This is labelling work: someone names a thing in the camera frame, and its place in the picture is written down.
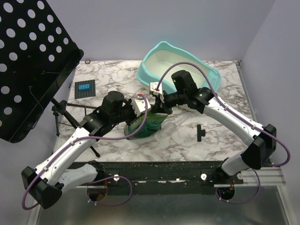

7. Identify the green litter bag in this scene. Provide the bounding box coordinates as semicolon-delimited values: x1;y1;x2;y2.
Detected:
123;104;168;140

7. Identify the clear plastic scoop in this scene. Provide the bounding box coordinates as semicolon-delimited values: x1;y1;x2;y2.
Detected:
155;115;188;141

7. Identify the black bag clip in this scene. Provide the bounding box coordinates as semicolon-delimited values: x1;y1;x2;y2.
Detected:
197;124;206;142

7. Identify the teal white litter box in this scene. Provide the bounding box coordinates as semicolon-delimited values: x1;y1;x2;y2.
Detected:
136;41;221;113

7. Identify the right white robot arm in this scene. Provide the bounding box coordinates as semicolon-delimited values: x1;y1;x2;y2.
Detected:
149;70;277;184

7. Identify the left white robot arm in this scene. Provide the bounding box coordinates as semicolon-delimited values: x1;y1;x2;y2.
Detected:
21;91;151;210

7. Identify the blue lego brick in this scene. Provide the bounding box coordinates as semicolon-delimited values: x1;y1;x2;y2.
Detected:
78;83;90;91

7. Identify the dark grey lego baseplate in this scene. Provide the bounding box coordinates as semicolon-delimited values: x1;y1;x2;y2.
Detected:
75;80;96;99

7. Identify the black stand tripod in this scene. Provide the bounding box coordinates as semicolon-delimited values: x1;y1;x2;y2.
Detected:
51;97;101;158

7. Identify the black perforated music stand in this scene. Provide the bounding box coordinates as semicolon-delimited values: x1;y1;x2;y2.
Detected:
0;0;83;143

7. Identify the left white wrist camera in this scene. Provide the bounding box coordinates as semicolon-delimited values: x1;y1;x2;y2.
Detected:
131;94;151;117

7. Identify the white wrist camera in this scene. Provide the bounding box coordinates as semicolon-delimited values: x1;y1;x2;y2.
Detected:
131;94;151;117
149;82;164;102

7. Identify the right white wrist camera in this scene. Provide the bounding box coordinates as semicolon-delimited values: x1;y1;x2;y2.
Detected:
149;82;164;102

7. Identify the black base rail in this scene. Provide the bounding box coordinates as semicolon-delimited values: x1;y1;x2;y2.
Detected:
67;161;244;195

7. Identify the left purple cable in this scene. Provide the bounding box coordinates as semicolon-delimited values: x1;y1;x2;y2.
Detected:
22;93;149;210

